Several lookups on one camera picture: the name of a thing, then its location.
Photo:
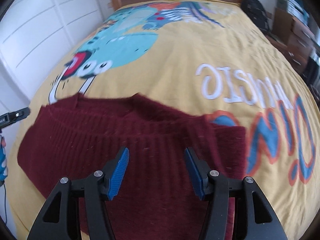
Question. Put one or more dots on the dark red knitted sweater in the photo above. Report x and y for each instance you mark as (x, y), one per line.
(150, 125)

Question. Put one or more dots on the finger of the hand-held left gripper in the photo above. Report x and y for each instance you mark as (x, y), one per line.
(15, 116)

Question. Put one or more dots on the wooden drawer cabinet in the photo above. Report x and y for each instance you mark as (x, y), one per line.
(295, 37)

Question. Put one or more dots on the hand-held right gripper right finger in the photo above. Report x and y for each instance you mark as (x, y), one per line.
(196, 175)

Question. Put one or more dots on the black backpack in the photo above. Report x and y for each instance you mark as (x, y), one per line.
(255, 12)

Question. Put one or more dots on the white wardrobe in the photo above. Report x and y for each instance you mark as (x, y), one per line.
(45, 22)

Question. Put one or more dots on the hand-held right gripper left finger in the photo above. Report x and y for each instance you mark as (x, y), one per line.
(117, 175)

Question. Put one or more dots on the yellow printed blanket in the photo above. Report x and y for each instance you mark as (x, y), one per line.
(187, 42)

